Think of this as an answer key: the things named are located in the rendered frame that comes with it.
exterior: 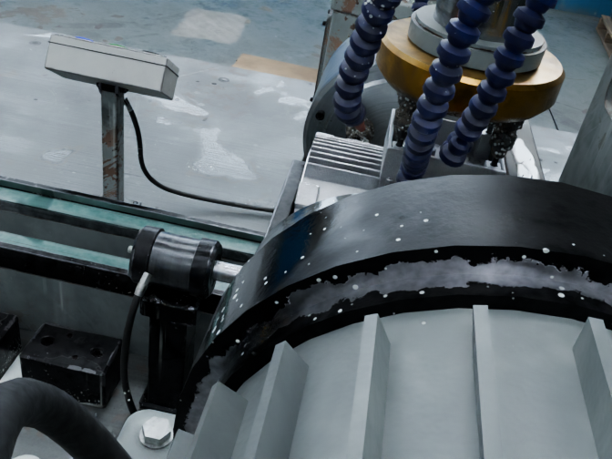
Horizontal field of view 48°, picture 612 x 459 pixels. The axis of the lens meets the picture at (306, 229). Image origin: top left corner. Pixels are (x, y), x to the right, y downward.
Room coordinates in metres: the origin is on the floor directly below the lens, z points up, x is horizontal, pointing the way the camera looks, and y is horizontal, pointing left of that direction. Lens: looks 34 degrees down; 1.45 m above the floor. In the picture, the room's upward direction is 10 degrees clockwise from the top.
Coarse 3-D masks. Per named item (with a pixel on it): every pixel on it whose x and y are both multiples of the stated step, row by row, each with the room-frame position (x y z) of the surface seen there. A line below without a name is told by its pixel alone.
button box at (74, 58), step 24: (48, 48) 0.89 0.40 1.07; (72, 48) 0.89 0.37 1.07; (96, 48) 0.89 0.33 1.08; (120, 48) 0.89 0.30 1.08; (72, 72) 0.87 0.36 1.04; (96, 72) 0.87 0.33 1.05; (120, 72) 0.88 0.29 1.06; (144, 72) 0.88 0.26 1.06; (168, 72) 0.90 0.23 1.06; (168, 96) 0.90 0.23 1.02
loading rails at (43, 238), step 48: (0, 192) 0.73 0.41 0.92; (48, 192) 0.75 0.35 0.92; (0, 240) 0.64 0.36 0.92; (48, 240) 0.71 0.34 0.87; (96, 240) 0.71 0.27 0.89; (240, 240) 0.72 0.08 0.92; (0, 288) 0.61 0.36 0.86; (48, 288) 0.61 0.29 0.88; (96, 288) 0.61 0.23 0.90; (144, 336) 0.60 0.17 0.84
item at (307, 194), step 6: (318, 132) 0.73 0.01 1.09; (300, 186) 0.60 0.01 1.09; (306, 186) 0.60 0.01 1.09; (312, 186) 0.60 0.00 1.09; (318, 186) 0.60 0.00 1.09; (300, 192) 0.60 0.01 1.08; (306, 192) 0.60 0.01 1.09; (312, 192) 0.60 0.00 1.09; (318, 192) 0.60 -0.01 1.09; (300, 198) 0.59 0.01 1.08; (306, 198) 0.59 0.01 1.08; (312, 198) 0.59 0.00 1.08; (300, 204) 0.59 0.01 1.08; (306, 204) 0.59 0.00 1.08
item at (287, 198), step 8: (296, 160) 0.76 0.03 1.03; (296, 168) 0.74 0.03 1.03; (288, 176) 0.72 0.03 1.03; (296, 176) 0.72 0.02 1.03; (288, 184) 0.70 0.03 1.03; (296, 184) 0.70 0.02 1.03; (280, 192) 0.68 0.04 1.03; (288, 192) 0.68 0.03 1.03; (296, 192) 0.69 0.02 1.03; (280, 200) 0.66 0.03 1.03; (288, 200) 0.66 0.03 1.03; (280, 208) 0.65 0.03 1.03; (288, 208) 0.65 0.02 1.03; (272, 216) 0.63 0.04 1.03; (280, 216) 0.63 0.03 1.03; (288, 216) 0.63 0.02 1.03; (272, 224) 0.61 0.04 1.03
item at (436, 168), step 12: (444, 120) 0.71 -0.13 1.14; (444, 132) 0.70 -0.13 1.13; (492, 132) 0.70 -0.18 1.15; (384, 144) 0.68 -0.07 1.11; (396, 144) 0.63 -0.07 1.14; (480, 144) 0.69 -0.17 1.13; (384, 156) 0.62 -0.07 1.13; (396, 156) 0.61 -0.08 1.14; (432, 156) 0.61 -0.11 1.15; (468, 156) 0.69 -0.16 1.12; (480, 156) 0.69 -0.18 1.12; (384, 168) 0.61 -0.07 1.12; (396, 168) 0.61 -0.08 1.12; (432, 168) 0.61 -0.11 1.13; (444, 168) 0.61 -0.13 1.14; (456, 168) 0.61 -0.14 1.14; (468, 168) 0.61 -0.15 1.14; (480, 168) 0.61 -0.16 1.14; (492, 168) 0.61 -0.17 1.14; (504, 168) 0.61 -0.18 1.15; (384, 180) 0.61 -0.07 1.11
